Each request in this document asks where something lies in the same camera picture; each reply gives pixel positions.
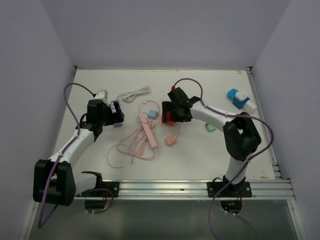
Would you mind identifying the red cube socket adapter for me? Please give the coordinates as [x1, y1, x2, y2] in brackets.
[161, 111, 176, 126]

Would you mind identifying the blue charger plug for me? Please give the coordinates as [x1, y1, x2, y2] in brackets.
[147, 110, 158, 120]

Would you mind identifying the purple power strip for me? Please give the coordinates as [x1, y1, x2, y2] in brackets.
[110, 100, 124, 128]

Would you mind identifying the pink power strip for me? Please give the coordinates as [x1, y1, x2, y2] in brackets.
[138, 113, 158, 150]

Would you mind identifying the orange charger plug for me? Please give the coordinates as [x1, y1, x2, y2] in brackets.
[164, 136, 177, 147]

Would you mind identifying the green plug adapter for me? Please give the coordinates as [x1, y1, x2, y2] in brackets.
[205, 123, 216, 133]

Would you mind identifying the blue cube socket adapter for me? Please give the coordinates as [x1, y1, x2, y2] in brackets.
[227, 88, 250, 110]

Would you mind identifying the white rectangular charger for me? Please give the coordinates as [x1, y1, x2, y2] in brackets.
[243, 100, 257, 114]

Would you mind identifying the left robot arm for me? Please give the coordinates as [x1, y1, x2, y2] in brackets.
[32, 99, 125, 206]

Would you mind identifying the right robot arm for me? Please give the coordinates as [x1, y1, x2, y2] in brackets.
[161, 87, 262, 197]

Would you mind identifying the white power cord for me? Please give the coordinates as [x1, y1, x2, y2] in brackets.
[116, 86, 152, 103]

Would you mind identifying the thick pink power cord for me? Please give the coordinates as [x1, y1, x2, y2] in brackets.
[116, 121, 159, 161]

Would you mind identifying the light blue usb cable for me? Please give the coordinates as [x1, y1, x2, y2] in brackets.
[106, 144, 137, 170]

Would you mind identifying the aluminium side rail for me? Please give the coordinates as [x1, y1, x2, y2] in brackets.
[244, 66, 282, 180]

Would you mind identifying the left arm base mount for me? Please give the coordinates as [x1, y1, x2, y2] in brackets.
[75, 171, 120, 215]

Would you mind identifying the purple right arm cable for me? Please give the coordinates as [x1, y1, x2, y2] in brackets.
[172, 78, 275, 240]

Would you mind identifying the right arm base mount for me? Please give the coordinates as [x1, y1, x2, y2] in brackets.
[206, 177, 253, 214]

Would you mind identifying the aluminium front rail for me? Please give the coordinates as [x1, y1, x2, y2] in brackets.
[32, 178, 297, 201]

